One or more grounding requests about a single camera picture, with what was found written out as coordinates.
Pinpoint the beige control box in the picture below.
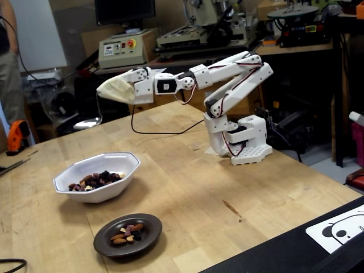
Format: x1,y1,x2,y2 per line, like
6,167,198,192
98,30,149,71

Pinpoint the white board panel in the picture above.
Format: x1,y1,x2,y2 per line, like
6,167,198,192
11,0,69,74

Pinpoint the white plastic item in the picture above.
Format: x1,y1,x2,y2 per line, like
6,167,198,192
348,111,364,128

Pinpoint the black plastic crate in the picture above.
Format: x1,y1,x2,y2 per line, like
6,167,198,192
74,72,134,120

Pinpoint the wooden shelf board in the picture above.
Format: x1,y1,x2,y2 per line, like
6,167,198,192
254,42,334,57

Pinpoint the large black device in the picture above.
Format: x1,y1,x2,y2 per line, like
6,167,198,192
198,195,364,273

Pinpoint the black looped cable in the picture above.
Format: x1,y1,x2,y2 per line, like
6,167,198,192
0,258,28,273

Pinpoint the beige milling machine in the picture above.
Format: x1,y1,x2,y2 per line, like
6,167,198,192
155,0,258,57

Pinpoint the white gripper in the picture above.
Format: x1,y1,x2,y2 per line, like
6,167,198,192
122,67,156,105

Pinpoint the metal spoon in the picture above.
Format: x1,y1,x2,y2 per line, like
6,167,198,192
73,95,103,129

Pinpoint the thin black hanging cable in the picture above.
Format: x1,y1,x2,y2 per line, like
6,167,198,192
0,15,86,87

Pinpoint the black scroll saw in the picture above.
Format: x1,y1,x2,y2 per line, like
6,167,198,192
266,5,334,48

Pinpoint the scooped nuts and fruit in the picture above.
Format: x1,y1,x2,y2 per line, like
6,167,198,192
119,224,144,237

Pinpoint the pink plastic bin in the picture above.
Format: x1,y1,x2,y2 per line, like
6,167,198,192
350,122,364,168

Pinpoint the white panda card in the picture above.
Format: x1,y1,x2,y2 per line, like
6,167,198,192
305,204,364,254

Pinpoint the small nut serving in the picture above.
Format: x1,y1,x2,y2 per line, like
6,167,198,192
110,230,143,246

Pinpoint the tan cardboard box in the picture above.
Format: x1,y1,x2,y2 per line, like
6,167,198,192
255,0,288,22

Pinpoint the black computer monitor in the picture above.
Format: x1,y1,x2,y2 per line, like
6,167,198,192
94,0,156,27

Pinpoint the white flat box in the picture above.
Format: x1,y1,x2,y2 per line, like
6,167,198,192
27,69,65,88

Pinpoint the person in khaki trousers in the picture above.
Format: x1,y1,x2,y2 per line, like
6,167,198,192
0,0,27,126

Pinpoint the clear plastic bag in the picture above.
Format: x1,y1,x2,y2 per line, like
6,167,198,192
38,85,81,126

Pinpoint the white octagonal bowl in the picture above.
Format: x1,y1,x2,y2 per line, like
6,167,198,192
53,152,142,204

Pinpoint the black power cable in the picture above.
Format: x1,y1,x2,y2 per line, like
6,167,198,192
92,73,205,135

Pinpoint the orange black hand tool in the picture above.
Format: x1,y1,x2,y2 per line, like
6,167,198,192
6,119,31,156

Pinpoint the red chair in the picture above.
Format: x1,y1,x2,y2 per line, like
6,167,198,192
345,167,364,192

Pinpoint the trail mix pile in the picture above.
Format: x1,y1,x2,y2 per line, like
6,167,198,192
68,169,126,192

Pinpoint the thin grey flat bar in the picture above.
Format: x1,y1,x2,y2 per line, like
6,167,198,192
0,157,32,176

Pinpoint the beige tape wrap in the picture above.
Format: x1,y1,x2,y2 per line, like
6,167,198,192
96,78,137,104

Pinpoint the dark brown plate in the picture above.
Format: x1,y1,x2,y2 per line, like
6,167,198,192
93,213,163,258

